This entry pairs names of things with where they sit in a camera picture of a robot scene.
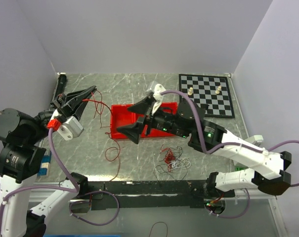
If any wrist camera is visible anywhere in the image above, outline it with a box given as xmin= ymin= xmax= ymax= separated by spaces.
xmin=57 ymin=116 xmax=84 ymax=141
xmin=146 ymin=80 xmax=166 ymax=115

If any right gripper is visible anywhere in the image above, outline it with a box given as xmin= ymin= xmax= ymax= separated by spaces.
xmin=116 ymin=95 xmax=191 ymax=144

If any red wire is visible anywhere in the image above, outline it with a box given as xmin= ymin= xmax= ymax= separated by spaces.
xmin=82 ymin=90 xmax=123 ymax=182

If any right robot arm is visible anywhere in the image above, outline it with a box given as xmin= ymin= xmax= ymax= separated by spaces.
xmin=117 ymin=96 xmax=292 ymax=197

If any aluminium frame rail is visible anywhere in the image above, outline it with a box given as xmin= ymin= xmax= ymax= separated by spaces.
xmin=29 ymin=181 xmax=63 ymax=203

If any wire bundle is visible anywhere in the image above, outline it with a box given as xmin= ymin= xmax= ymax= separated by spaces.
xmin=154 ymin=145 xmax=192 ymax=187

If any chessboard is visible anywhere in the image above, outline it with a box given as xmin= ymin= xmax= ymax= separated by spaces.
xmin=178 ymin=74 xmax=235 ymax=119

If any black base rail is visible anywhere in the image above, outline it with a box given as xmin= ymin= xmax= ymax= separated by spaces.
xmin=59 ymin=180 xmax=236 ymax=210

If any thin dark floor cable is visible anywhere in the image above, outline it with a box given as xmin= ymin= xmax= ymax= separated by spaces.
xmin=149 ymin=221 xmax=169 ymax=237

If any red three-compartment bin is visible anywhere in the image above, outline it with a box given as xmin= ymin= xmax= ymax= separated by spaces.
xmin=110 ymin=102 xmax=178 ymax=140

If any purple cable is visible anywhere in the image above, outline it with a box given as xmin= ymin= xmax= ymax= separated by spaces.
xmin=0 ymin=128 xmax=120 ymax=235
xmin=160 ymin=90 xmax=299 ymax=220

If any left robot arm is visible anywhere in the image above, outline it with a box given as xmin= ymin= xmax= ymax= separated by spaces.
xmin=0 ymin=86 xmax=96 ymax=237

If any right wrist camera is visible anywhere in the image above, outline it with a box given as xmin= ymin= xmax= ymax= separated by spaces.
xmin=146 ymin=80 xmax=166 ymax=115

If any blue white block stack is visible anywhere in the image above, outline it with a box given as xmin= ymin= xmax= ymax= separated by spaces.
xmin=38 ymin=150 xmax=52 ymax=177

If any white chess pawn left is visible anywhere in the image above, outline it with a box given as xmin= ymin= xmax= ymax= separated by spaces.
xmin=187 ymin=87 xmax=193 ymax=97

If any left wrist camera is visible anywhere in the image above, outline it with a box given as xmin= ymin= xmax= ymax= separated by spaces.
xmin=57 ymin=116 xmax=84 ymax=141

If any black marker orange cap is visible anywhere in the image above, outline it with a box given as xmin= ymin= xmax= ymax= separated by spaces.
xmin=54 ymin=74 xmax=67 ymax=98

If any white chess pawn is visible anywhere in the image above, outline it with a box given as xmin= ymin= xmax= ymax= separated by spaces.
xmin=187 ymin=87 xmax=193 ymax=97
xmin=215 ymin=86 xmax=221 ymax=95

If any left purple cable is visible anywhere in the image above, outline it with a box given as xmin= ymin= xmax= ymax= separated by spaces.
xmin=0 ymin=128 xmax=120 ymax=235

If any white chess pawn right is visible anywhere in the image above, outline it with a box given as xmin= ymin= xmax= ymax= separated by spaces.
xmin=215 ymin=86 xmax=221 ymax=95

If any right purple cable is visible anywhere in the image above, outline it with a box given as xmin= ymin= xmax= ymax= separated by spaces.
xmin=160 ymin=90 xmax=299 ymax=220

